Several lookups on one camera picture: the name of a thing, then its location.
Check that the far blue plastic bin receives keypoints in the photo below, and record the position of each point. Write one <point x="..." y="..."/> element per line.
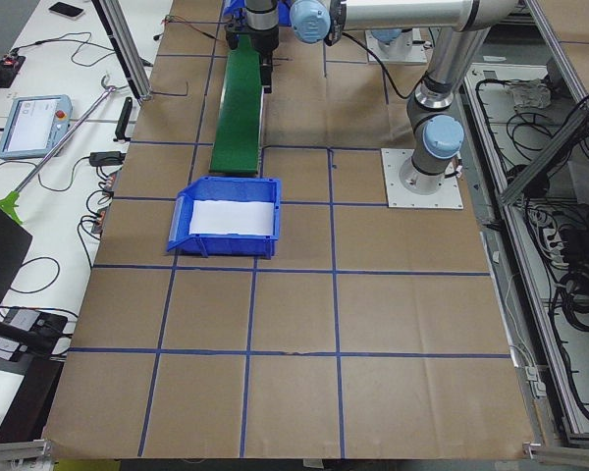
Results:
<point x="282" y="8"/>

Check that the black power adapter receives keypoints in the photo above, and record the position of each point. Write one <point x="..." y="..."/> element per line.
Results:
<point x="106" y="158"/>

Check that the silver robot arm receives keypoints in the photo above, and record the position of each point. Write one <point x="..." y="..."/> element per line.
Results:
<point x="312" y="104"/>

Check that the white foam bin liner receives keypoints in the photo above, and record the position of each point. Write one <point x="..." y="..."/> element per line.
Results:
<point x="226" y="217"/>

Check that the teach pendant tablet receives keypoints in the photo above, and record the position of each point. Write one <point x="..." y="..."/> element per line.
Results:
<point x="35" y="124"/>

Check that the black smartphone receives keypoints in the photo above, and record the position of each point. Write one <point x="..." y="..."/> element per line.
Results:
<point x="66" y="10"/>

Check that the green conveyor belt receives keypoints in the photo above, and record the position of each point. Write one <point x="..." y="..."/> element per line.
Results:
<point x="236" y="148"/>

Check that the blue bin with buttons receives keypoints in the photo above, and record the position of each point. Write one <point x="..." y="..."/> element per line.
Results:
<point x="225" y="188"/>

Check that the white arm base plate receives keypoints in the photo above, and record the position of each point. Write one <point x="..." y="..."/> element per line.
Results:
<point x="406" y="188"/>

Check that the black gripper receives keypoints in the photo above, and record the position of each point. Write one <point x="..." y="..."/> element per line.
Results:
<point x="266" y="42"/>

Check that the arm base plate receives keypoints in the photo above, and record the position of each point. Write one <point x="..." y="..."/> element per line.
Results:
<point x="397" y="46"/>

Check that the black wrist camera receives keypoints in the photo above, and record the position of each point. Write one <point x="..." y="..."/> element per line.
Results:
<point x="235" y="28"/>

